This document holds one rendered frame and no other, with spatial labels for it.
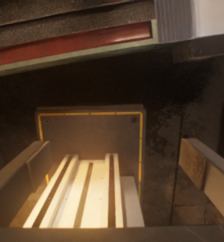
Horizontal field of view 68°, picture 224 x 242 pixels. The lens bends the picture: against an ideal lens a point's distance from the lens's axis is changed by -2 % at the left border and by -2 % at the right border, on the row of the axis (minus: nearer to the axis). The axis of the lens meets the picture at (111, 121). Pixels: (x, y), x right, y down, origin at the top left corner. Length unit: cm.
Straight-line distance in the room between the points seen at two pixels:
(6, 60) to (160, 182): 149
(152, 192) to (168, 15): 148
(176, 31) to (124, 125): 66
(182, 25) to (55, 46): 38
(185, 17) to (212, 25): 9
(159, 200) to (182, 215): 30
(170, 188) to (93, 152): 90
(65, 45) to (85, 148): 73
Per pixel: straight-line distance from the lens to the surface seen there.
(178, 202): 189
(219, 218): 188
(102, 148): 112
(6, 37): 61
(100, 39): 55
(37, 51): 59
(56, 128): 113
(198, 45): 71
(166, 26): 57
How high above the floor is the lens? 134
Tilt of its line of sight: 76 degrees down
